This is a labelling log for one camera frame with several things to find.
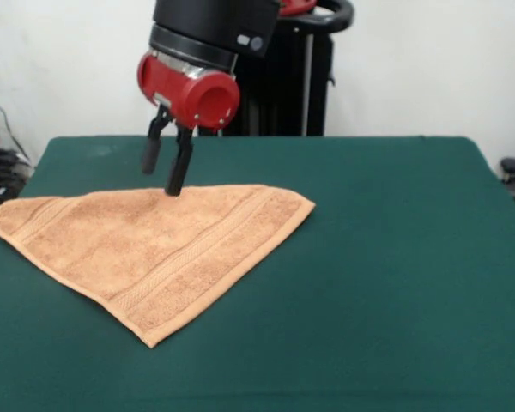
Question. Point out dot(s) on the tan terry towel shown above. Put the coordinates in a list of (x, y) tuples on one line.
[(146, 249)]

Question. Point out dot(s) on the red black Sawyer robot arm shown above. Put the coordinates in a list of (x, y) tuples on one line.
[(210, 21)]

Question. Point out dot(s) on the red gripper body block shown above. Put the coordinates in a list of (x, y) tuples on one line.
[(180, 90)]

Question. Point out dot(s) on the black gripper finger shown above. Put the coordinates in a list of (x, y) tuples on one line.
[(178, 171), (150, 154)]

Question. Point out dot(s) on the dark green table cloth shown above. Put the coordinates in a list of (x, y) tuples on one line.
[(369, 300)]

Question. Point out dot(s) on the red robot base flange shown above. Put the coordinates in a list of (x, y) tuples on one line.
[(296, 6)]

